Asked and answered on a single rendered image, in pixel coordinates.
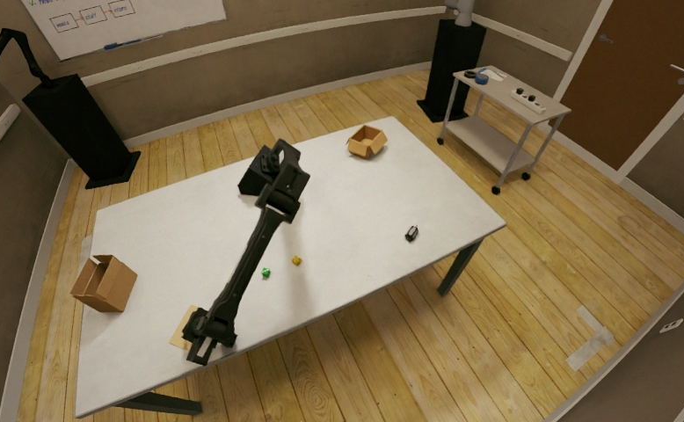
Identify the tan mat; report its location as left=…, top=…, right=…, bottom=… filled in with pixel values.
left=169, top=304, right=198, bottom=351

